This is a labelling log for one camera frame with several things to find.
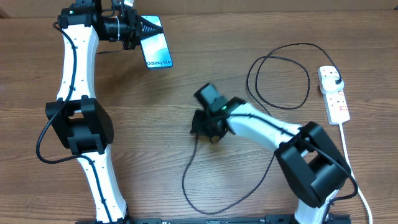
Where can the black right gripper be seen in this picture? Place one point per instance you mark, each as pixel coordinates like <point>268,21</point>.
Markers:
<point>198,130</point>

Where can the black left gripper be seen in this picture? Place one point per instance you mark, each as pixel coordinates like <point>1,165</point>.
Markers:
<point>135,25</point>

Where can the blue smartphone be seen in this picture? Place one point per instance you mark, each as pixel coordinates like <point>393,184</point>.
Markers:
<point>156,52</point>

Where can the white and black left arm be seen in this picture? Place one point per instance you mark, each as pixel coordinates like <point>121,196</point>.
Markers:
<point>80,122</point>

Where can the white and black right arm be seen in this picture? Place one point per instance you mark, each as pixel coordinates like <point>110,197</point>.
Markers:
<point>314,168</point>

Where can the white charger adapter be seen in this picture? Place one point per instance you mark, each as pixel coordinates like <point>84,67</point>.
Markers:
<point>330,85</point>

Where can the white power strip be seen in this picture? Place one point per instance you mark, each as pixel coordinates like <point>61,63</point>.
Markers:
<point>335,103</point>

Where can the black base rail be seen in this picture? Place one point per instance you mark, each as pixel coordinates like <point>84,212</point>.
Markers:
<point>211,221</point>

